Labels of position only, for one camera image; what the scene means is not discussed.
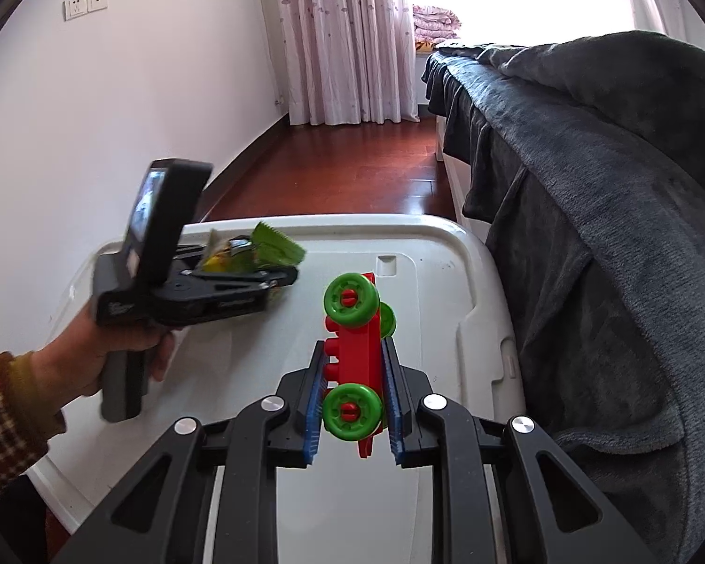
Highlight green snack wrapper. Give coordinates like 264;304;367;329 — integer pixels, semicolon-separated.
196;221;306;296

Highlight red toy car green wheels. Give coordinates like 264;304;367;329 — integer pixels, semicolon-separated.
322;273;397;460

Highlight plaid sleeve left forearm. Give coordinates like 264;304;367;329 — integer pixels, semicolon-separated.
0;352;66;494

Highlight left hand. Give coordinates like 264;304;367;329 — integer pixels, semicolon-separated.
30;302;175;414

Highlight pink patterned left curtain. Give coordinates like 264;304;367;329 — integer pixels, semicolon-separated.
279;0;419;126

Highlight pink patterned curtain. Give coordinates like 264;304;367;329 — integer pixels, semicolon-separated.
630;0;688;41
279;0;419;126

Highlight dark grey bed blanket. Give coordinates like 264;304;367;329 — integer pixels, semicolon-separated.
423;31;705;563

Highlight folded pink quilt stack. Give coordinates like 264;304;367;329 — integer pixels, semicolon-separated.
412;5;461;50

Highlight pink patterned right curtain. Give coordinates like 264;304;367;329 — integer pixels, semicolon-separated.
630;0;688;41

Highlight white wall socket plate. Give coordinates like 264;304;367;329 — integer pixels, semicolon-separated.
63;0;108;22

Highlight white bed frame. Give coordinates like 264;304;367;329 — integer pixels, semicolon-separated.
435;116;490;242

